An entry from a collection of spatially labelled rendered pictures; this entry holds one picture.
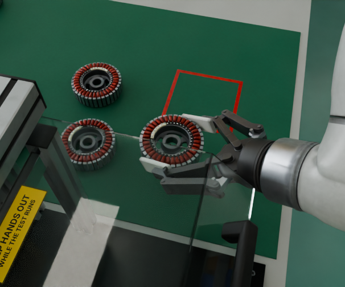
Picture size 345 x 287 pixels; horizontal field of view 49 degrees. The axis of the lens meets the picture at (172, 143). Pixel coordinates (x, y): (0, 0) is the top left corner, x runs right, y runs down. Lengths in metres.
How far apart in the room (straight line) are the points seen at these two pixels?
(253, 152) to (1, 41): 0.76
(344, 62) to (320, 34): 1.86
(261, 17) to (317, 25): 1.29
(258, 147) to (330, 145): 0.11
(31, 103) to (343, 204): 0.35
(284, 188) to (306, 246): 1.09
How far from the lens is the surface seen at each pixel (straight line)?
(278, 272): 0.71
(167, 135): 0.67
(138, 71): 0.93
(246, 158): 0.52
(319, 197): 0.46
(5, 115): 0.41
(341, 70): 0.46
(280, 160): 0.49
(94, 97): 0.84
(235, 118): 0.63
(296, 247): 1.56
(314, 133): 1.84
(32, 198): 0.41
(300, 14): 1.14
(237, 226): 0.39
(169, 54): 0.97
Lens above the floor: 1.42
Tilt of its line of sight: 57 degrees down
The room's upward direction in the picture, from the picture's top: straight up
